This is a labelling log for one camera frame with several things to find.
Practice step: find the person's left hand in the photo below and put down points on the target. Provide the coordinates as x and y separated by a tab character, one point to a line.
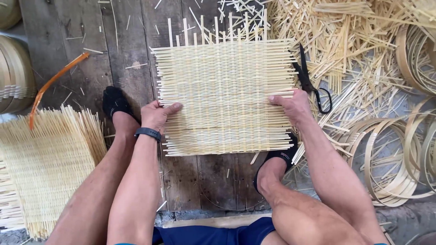
153	115

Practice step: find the person's right hand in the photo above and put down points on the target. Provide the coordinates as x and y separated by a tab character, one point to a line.
296	107

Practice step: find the woven bamboo mat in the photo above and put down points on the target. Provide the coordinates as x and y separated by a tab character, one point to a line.
224	98

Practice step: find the black wristband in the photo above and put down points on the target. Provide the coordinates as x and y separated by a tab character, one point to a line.
148	132

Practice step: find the black scissors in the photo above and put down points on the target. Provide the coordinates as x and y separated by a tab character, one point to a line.
305	80

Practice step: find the person's left black sock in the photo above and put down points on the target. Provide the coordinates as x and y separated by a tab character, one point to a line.
115	102

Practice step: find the person's black sock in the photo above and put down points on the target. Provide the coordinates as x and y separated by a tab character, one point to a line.
282	155
115	102

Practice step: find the person's right black sock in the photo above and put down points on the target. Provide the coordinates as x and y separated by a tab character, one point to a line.
282	155

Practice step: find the heap of bamboo strip offcuts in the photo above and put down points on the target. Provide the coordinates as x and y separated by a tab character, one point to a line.
344	44

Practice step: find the dark wooden plank board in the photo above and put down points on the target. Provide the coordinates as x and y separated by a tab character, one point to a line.
102	51

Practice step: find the person's right leg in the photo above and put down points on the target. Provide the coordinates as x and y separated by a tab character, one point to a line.
299	214

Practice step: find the person's leg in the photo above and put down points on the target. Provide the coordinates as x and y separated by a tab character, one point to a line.
88	204
299	214

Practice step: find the person's left leg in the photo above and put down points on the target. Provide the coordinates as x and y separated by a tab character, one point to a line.
88	204

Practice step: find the orange plastic strip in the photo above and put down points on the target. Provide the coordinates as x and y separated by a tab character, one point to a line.
47	85

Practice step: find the pile of bamboo hoops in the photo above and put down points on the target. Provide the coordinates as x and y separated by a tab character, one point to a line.
395	163

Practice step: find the stack of woven bamboo mats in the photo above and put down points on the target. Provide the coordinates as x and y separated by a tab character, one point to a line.
47	166

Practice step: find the light wooden seat plank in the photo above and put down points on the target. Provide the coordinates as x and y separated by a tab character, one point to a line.
218	221

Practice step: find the nested bamboo hoops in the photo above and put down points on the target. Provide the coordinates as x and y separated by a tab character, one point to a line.
414	64

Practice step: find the blue shorts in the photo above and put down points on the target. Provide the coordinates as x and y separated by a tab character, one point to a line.
211	234

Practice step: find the stack of bamboo steamer rims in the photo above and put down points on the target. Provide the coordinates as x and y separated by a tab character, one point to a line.
15	78

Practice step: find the round bamboo steamer rim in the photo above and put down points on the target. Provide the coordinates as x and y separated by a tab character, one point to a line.
8	12

